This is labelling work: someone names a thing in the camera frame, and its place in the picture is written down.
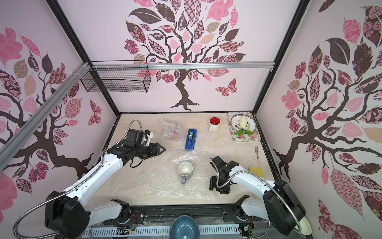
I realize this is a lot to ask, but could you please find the black wire basket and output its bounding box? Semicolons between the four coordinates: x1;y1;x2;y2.
81;60;151;93

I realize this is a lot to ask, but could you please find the white decorated plate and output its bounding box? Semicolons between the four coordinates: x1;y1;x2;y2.
229;114;257;133

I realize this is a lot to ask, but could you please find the rear aluminium frame bar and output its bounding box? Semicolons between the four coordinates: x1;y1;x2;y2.
92;61;275;70

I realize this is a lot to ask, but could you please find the left metal flex conduit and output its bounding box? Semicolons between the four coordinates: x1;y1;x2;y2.
12;119;144;239

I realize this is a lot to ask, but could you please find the aluminium frame bar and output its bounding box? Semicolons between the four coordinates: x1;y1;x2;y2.
1;62;90;171
92;61;275;70

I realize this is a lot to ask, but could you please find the lavender mug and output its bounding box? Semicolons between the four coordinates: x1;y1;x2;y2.
178;161;194;185

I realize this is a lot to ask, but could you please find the white slotted cable duct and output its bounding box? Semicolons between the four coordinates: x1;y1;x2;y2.
92;224;241;239

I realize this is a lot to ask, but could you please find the blue tape dispenser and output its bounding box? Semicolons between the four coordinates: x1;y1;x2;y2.
185;128;197;150

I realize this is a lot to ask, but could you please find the cream ladle grey handle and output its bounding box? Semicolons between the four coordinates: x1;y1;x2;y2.
248;217;312;237

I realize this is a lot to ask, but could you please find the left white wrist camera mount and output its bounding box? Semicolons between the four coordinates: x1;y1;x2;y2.
145;129;154;146

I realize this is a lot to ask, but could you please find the blue ceramic bowl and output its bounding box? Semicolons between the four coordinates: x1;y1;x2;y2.
169;215;200;239

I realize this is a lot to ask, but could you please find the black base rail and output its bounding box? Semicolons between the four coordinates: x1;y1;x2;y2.
55;202;312;239

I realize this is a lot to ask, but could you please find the yellow sponge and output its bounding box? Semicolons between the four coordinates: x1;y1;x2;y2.
249;167;264;178

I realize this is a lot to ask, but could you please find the left aluminium frame bar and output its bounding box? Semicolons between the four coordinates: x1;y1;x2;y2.
1;62;90;171

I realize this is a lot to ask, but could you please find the metal fork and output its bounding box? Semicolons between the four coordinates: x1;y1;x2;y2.
254;146;261;168

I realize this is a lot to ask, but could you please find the white green toy vegetable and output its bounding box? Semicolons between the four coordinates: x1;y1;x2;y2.
234;116;253;136

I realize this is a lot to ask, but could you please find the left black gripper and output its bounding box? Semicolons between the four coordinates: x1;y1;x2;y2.
135;142;167;159

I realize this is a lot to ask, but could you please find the white mug red interior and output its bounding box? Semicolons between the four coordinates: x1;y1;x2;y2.
209;117;221;132

